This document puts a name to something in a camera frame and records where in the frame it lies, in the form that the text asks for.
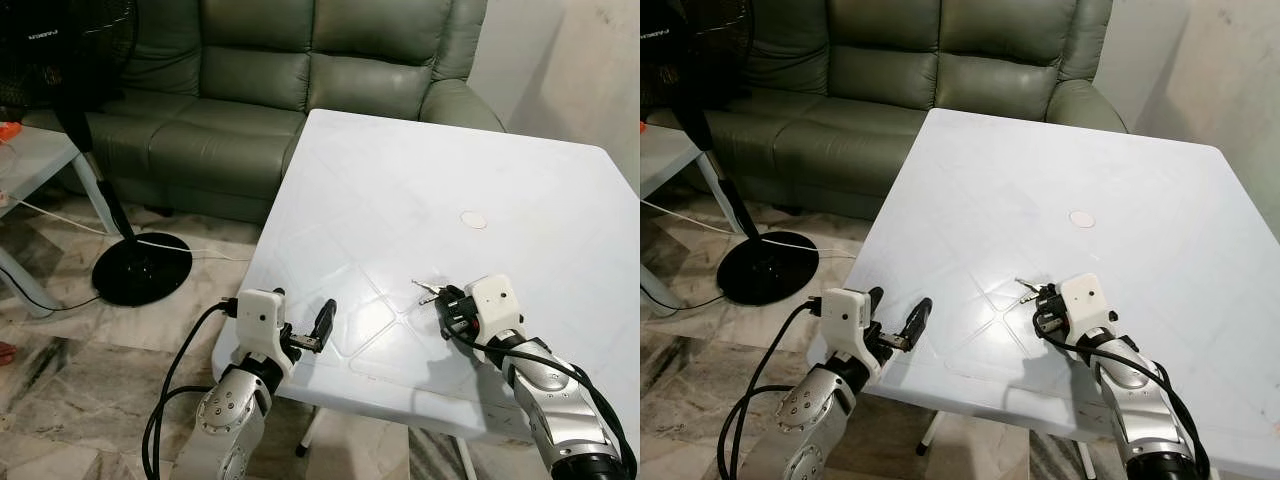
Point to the metal keys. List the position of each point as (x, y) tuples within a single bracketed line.
[(427, 290), (1026, 287)]

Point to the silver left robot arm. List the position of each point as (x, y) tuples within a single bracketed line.
[(810, 420), (225, 415)]

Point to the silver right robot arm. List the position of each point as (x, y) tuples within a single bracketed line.
[(1150, 410), (560, 410)]

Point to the white round table plug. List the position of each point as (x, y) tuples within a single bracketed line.
[(473, 220), (1081, 218)]

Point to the black standing fan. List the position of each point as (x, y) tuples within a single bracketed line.
[(765, 275), (140, 272)]

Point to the white plastic table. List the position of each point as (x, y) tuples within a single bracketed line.
[(1050, 170), (420, 180)]

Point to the green leather sofa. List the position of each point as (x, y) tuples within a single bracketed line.
[(255, 90), (880, 90)]

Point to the small red object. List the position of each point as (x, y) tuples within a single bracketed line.
[(5, 353)]

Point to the grey side table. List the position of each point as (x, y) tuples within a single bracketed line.
[(35, 155)]

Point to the small orange object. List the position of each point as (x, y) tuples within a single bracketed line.
[(8, 131)]

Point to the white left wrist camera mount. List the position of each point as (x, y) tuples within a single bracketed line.
[(848, 320), (260, 325)]

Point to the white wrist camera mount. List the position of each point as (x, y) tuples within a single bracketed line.
[(260, 325), (848, 320), (1088, 302), (497, 305)]

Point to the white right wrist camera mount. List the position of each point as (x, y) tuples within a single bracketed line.
[(1088, 302), (497, 305)]

